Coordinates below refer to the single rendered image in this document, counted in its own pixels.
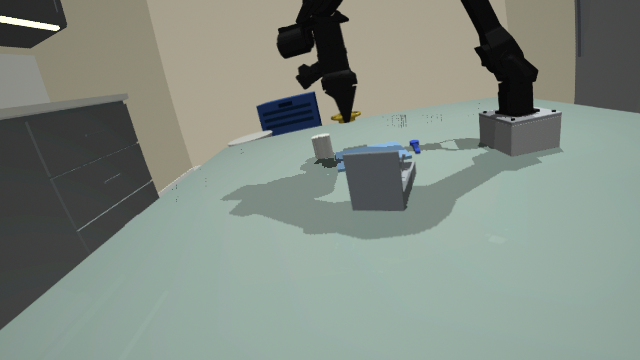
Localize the light blue flat square mat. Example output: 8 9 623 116
335 141 412 172

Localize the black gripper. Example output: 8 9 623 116
317 44 358 123

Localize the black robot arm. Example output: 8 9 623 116
276 0 540 117

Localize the yellow plate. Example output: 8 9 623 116
331 111 361 123

